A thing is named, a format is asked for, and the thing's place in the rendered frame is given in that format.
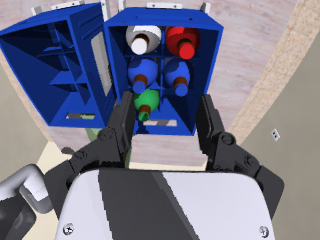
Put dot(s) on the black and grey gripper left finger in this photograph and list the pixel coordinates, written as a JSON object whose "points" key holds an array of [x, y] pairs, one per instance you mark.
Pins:
{"points": [[109, 146]]}

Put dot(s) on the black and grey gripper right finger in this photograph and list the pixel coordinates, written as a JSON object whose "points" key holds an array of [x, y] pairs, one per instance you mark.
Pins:
{"points": [[228, 156]]}

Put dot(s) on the red bottle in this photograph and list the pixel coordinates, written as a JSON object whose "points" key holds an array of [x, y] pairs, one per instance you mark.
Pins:
{"points": [[182, 41]]}

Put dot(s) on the blue plastic crate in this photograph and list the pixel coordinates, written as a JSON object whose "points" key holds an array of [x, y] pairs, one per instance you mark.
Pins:
{"points": [[47, 80], [180, 108]]}

